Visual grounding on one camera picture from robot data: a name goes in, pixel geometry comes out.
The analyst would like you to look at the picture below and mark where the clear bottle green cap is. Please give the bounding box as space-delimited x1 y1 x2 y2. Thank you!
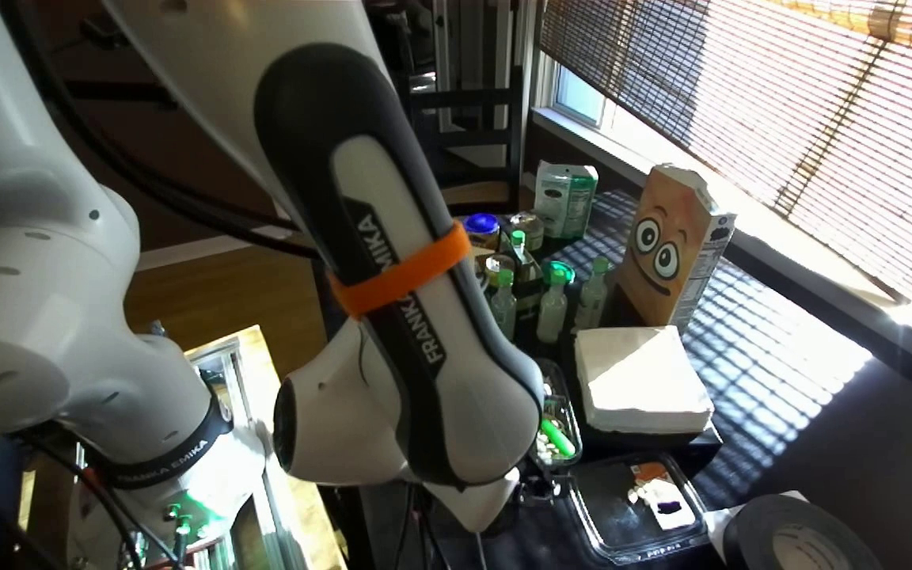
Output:
483 267 521 343
575 255 618 328
536 258 575 349
503 228 544 343

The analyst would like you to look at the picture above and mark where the stack of white napkins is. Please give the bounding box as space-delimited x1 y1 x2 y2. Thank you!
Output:
566 321 716 439

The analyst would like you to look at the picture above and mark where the orange paper bag with face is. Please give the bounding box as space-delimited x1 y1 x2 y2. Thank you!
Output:
614 162 740 328

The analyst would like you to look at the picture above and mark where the clear plastic clamshell container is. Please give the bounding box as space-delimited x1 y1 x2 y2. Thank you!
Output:
563 452 734 564

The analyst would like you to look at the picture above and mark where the wide window blind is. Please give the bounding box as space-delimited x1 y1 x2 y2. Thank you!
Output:
532 0 912 311

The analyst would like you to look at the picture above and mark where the black tape roll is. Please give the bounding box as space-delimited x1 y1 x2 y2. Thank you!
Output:
706 491 888 570

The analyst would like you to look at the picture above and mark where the orange velcro strap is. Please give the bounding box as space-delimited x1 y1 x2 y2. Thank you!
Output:
327 219 476 320

